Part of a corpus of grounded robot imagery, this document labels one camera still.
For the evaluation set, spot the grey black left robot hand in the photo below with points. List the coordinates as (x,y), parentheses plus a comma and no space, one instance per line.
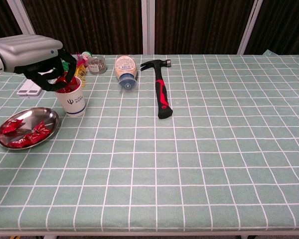
(27,49)

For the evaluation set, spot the white paper cup blue logo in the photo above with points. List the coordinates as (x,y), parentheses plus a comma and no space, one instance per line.
(73,104)

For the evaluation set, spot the white folding laptop stand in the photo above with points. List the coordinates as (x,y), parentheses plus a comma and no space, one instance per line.
(30,90)

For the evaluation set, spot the green tape roll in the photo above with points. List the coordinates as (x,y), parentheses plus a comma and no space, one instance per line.
(86,53)

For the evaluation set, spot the pink yellow feather shuttlecock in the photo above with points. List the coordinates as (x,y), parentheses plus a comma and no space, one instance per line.
(82,74)

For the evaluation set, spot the dark brown curtain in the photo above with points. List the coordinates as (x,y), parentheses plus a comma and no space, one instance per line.
(89,25)

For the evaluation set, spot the round stainless steel plate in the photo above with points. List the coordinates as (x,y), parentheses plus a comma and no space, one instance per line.
(47,115)

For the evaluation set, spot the clear jar of metal clips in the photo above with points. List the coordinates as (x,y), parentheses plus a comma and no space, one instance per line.
(97,66)

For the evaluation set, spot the sauce bottle with blue cap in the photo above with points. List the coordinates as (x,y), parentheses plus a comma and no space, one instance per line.
(124,66)

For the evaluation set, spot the red black claw hammer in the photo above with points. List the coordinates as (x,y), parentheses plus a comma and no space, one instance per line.
(163,97)

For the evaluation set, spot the green checked tablecloth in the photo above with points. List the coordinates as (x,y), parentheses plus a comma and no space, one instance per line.
(189,149)

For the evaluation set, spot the white metal frame post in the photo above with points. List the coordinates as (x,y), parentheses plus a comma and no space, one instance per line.
(25,22)
(148,25)
(250,27)

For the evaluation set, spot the white metal table frame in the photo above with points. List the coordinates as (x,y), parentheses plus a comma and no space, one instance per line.
(149,234)

